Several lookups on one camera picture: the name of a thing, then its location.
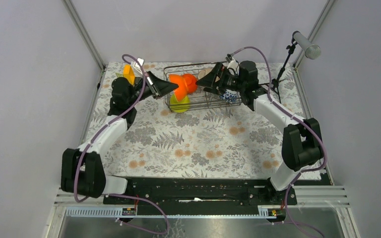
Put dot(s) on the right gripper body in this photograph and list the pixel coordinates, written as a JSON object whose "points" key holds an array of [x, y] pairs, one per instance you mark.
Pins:
{"points": [[232, 83]]}

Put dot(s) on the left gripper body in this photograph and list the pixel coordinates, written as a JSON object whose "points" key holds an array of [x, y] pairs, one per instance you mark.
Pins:
{"points": [[147, 91]]}

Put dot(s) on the yellow plastic bowl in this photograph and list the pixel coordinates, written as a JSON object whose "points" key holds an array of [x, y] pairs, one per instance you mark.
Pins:
{"points": [[179, 106]]}

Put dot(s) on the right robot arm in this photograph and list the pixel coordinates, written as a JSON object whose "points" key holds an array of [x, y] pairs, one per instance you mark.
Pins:
{"points": [[302, 145]]}

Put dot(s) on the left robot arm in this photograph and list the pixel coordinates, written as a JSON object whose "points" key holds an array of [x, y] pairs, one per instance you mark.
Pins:
{"points": [[82, 168]]}

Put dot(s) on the beige ceramic bowl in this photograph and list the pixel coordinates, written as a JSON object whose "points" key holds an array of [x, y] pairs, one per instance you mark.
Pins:
{"points": [[204, 72]]}

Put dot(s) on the blue patterned bowl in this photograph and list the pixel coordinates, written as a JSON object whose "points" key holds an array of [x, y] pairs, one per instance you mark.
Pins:
{"points": [[229, 96]]}

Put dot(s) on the orange plastic bowl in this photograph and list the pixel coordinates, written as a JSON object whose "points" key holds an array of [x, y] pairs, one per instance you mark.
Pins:
{"points": [[190, 81]]}

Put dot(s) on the orange plastic block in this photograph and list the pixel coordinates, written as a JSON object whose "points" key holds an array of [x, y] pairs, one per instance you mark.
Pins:
{"points": [[129, 74]]}

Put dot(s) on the floral tablecloth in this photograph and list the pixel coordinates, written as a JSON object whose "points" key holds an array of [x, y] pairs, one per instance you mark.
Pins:
{"points": [[226, 142]]}

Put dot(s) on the wire dish rack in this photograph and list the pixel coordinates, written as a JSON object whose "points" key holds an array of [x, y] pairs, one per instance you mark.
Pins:
{"points": [[199, 99]]}

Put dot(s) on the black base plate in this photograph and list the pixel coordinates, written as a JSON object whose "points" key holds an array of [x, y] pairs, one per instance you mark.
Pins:
{"points": [[204, 196]]}

